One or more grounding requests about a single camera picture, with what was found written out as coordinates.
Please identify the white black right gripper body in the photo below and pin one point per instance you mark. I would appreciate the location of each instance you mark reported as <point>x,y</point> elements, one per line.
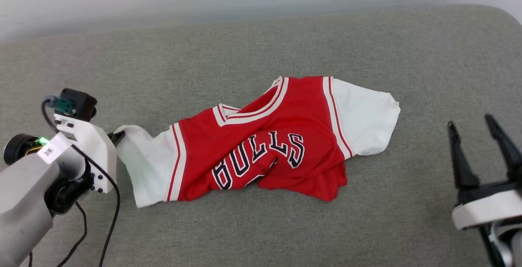
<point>489,208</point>

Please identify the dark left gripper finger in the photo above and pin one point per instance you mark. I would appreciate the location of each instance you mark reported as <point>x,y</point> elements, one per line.
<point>117,136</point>

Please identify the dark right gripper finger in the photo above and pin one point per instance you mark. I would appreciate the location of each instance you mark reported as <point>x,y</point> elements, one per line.
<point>463,165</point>
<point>509,153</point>

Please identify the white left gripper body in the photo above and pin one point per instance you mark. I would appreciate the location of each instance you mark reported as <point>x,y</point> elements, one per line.
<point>100,153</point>

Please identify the red white basketball jersey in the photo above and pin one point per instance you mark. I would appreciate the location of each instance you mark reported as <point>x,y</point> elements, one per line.
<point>285,144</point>

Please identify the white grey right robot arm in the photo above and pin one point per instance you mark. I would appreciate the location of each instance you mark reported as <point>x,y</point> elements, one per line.
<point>507,244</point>

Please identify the white paper label tag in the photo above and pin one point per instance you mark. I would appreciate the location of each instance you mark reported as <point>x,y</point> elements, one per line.
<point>53,149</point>

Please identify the dark left wrist camera box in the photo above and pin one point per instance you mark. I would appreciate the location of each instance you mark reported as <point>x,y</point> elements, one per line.
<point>79,102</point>

